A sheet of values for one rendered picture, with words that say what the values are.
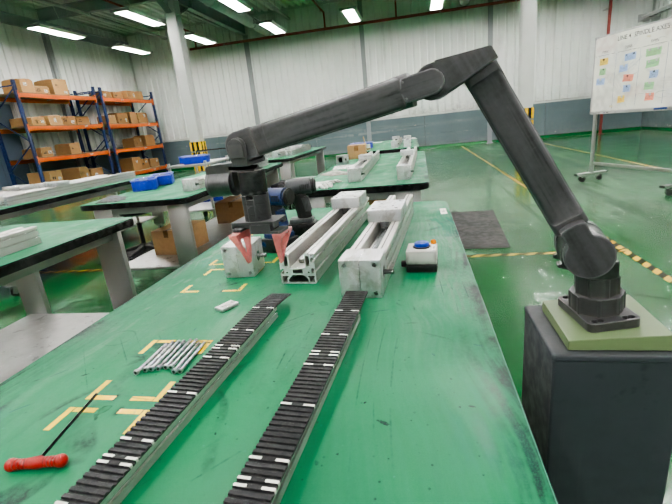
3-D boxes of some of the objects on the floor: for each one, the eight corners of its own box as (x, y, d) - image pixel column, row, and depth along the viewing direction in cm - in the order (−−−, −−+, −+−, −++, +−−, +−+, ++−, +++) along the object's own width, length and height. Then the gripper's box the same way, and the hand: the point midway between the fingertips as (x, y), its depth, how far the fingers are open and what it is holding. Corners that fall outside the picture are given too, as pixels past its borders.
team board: (572, 182, 625) (582, 38, 568) (602, 178, 631) (614, 36, 575) (664, 197, 482) (689, 7, 425) (702, 191, 489) (731, 4, 432)
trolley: (217, 228, 566) (203, 151, 537) (179, 231, 573) (162, 156, 543) (240, 212, 664) (229, 147, 635) (207, 214, 671) (195, 150, 641)
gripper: (220, 197, 87) (233, 268, 91) (275, 194, 83) (285, 267, 88) (236, 191, 93) (247, 258, 97) (287, 188, 89) (296, 257, 94)
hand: (265, 258), depth 92 cm, fingers open, 8 cm apart
